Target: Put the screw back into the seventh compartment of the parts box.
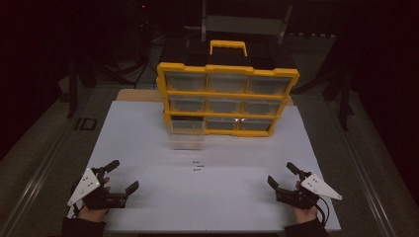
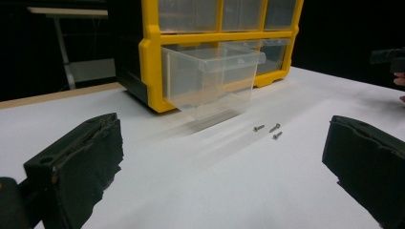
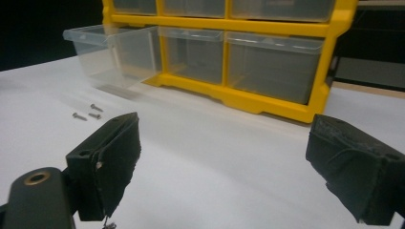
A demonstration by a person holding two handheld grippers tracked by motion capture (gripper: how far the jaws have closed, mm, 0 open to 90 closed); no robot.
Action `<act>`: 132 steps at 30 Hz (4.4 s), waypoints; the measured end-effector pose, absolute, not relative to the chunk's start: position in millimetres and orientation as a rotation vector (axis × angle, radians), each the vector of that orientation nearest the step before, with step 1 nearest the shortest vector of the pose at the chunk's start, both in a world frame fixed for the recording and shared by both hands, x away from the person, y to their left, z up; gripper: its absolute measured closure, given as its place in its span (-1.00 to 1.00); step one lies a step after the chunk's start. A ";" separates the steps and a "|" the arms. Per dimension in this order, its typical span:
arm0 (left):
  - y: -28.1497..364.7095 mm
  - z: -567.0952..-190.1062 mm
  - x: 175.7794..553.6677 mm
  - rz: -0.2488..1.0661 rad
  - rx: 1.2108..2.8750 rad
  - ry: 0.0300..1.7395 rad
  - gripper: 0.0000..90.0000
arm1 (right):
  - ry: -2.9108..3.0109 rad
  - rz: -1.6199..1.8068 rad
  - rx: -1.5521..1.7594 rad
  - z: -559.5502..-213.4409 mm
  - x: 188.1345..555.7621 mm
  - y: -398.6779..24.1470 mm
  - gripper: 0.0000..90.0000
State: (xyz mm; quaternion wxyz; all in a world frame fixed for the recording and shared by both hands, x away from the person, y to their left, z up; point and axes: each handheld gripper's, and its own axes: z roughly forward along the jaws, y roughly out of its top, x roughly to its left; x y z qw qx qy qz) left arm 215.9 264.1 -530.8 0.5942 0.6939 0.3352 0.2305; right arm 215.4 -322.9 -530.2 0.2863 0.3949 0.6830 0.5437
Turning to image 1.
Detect grey metal frame stand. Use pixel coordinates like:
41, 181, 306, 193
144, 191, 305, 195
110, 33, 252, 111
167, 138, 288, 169
200, 0, 293, 44

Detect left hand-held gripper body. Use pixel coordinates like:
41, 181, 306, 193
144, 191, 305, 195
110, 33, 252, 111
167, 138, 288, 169
66, 167, 128, 211

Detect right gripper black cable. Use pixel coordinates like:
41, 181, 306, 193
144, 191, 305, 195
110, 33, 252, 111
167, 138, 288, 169
314, 196, 331, 227

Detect person's right hand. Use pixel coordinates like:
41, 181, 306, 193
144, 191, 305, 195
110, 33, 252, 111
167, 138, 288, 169
292, 180, 319, 225

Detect dark tripod stand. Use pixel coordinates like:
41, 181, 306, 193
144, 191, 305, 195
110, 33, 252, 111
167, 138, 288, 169
129, 0, 156, 72

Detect yellow black drawer organizer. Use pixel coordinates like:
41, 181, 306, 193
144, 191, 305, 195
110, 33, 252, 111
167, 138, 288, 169
156, 39, 300, 138

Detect clear plastic drawer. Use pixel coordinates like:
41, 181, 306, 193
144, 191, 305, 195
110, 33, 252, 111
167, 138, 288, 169
167, 118, 206, 151

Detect person's left hand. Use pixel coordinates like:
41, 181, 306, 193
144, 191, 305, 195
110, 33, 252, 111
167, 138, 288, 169
70, 177, 112, 223

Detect white table cover board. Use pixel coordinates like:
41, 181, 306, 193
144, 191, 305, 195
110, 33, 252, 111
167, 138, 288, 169
62, 100, 342, 234

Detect group of clear organizer drawers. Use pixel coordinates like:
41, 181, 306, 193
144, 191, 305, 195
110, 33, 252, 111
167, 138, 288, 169
164, 71, 293, 131

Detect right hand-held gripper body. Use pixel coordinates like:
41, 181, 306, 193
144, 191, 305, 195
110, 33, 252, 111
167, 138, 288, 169
275, 171, 344, 211

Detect dark metal stand leg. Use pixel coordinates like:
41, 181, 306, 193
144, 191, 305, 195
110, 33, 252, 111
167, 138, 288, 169
338, 73, 355, 132
66, 58, 81, 119

